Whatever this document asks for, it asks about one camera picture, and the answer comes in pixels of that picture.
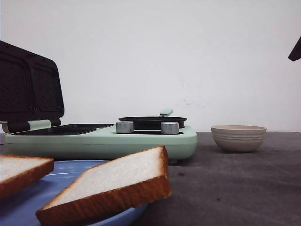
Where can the mint green breakfast maker base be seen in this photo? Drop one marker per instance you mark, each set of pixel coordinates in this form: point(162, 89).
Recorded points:
point(98, 141)

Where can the right silver control knob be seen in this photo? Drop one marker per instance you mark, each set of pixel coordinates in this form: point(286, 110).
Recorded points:
point(169, 128)

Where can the silver control knob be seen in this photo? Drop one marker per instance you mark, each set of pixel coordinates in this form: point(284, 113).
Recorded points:
point(124, 127)
point(169, 128)

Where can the grey table cloth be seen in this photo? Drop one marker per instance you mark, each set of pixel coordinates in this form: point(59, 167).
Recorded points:
point(214, 188)

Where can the toast bread slice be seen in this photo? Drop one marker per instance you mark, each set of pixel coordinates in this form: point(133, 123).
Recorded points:
point(18, 172)
point(109, 188)

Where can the left silver control knob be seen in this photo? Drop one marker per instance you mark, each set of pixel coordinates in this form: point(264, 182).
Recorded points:
point(124, 127)

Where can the black frying pan green handle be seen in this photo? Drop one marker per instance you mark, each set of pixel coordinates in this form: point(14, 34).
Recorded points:
point(154, 122)

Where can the blue plastic plate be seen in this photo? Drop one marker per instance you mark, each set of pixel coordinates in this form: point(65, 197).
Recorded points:
point(20, 208)

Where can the beige ribbed ceramic bowl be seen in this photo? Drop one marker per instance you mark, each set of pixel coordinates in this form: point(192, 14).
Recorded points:
point(238, 138)

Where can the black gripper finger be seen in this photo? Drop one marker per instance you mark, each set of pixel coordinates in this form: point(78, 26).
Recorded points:
point(296, 51)

